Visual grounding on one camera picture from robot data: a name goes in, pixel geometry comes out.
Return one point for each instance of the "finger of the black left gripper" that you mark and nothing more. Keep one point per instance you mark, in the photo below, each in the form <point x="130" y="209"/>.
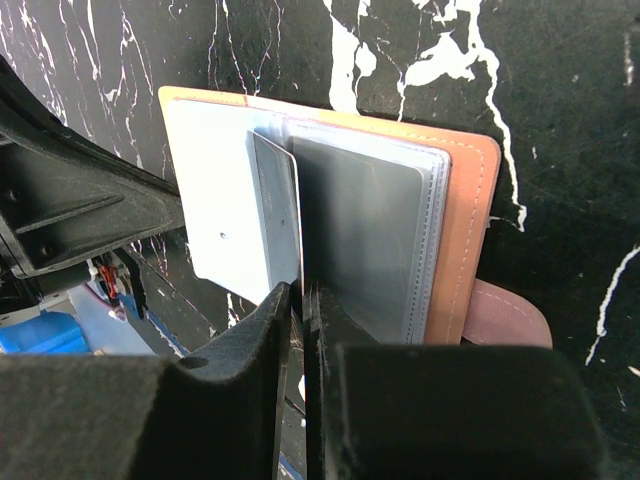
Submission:
<point x="64" y="199"/>

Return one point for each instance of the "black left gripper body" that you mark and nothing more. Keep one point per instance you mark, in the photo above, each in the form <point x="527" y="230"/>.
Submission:
<point x="96" y="307"/>

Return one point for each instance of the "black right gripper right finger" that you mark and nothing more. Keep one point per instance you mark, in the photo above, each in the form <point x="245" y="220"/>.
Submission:
<point x="391" y="411"/>

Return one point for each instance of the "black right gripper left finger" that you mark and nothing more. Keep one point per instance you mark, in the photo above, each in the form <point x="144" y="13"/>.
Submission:
<point x="216" y="414"/>

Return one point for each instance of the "grey credit card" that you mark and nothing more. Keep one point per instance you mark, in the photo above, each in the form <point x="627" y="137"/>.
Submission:
<point x="362" y="217"/>
<point x="280" y="218"/>

